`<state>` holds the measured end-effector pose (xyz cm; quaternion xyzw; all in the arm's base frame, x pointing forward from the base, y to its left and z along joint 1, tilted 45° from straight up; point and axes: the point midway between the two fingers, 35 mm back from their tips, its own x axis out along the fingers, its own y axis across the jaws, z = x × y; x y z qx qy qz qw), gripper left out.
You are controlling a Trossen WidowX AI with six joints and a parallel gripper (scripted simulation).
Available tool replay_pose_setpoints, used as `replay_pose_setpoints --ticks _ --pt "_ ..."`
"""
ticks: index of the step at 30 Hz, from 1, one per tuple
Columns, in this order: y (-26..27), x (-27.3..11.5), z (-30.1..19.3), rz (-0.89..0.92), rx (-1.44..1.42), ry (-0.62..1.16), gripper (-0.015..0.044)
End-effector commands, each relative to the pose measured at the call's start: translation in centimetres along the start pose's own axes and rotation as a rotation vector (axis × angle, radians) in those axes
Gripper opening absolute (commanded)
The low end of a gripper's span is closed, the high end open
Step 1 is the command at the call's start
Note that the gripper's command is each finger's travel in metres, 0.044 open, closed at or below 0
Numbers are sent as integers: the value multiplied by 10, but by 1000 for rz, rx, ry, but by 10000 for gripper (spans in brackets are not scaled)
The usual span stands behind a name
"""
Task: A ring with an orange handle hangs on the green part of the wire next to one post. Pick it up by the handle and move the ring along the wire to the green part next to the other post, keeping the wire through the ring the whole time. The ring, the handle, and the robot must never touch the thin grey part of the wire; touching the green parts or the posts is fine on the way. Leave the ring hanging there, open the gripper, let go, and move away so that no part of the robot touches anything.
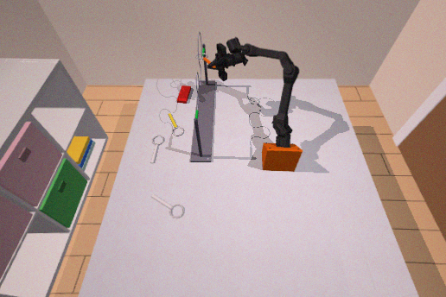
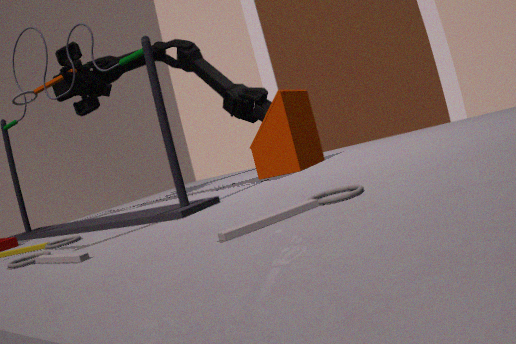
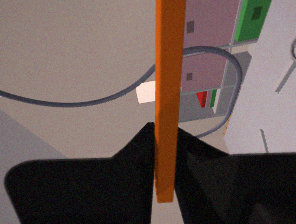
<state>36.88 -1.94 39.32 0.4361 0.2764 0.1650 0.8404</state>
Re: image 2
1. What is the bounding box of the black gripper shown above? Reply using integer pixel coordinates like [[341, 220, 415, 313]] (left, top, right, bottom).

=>
[[56, 42, 100, 116]]

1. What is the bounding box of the orange long bar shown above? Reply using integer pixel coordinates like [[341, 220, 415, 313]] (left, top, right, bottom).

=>
[[12, 68, 74, 106]]

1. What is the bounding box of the grey loop with straight handle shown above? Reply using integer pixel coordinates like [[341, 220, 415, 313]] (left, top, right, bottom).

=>
[[218, 185, 364, 241], [8, 251, 89, 268]]

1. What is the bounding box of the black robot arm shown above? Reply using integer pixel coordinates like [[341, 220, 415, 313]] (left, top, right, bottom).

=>
[[52, 39, 272, 123]]

